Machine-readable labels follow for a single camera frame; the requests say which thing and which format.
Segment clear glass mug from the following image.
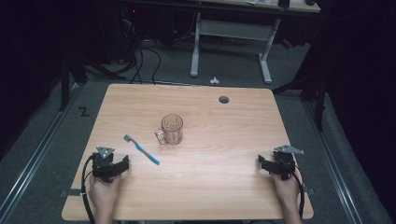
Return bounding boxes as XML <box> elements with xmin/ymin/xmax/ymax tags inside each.
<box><xmin>153</xmin><ymin>113</ymin><xmax>184</xmax><ymax>147</ymax></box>

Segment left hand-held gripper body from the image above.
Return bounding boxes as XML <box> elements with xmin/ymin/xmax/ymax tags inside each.
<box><xmin>91</xmin><ymin>145</ymin><xmax>117</xmax><ymax>184</ymax></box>

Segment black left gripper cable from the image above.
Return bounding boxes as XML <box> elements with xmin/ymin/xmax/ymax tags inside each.
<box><xmin>80</xmin><ymin>153</ymin><xmax>97</xmax><ymax>224</ymax></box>

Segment black metal stand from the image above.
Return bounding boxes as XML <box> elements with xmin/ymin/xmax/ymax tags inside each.
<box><xmin>272</xmin><ymin>66</ymin><xmax>328</xmax><ymax>133</ymax></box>
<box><xmin>58</xmin><ymin>46</ymin><xmax>90</xmax><ymax>113</ymax></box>

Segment blue toothbrush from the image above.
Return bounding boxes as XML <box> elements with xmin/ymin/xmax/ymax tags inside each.
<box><xmin>122</xmin><ymin>133</ymin><xmax>161</xmax><ymax>166</ymax></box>

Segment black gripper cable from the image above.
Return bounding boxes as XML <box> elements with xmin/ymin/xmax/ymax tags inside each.
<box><xmin>290</xmin><ymin>170</ymin><xmax>306</xmax><ymax>220</ymax></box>
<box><xmin>80</xmin><ymin>153</ymin><xmax>97</xmax><ymax>224</ymax></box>

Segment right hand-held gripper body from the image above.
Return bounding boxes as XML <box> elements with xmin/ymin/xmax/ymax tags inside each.
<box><xmin>272</xmin><ymin>145</ymin><xmax>305</xmax><ymax>181</ymax></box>

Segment metal floor rail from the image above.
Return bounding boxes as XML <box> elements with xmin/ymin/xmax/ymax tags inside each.
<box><xmin>303</xmin><ymin>101</ymin><xmax>364</xmax><ymax>224</ymax></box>
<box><xmin>0</xmin><ymin>90</ymin><xmax>82</xmax><ymax>218</ymax></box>

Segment white-framed desk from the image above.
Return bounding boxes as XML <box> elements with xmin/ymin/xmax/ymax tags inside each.
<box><xmin>189</xmin><ymin>0</ymin><xmax>322</xmax><ymax>86</ymax></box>

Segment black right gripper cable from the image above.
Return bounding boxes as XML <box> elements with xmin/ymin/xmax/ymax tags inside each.
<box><xmin>290</xmin><ymin>170</ymin><xmax>306</xmax><ymax>220</ymax></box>

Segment black floor cables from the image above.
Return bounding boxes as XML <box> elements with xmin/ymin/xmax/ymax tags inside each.
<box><xmin>120</xmin><ymin>17</ymin><xmax>163</xmax><ymax>86</ymax></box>

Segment person's right hand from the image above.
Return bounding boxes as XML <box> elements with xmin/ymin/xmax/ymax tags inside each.
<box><xmin>270</xmin><ymin>172</ymin><xmax>302</xmax><ymax>204</ymax></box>

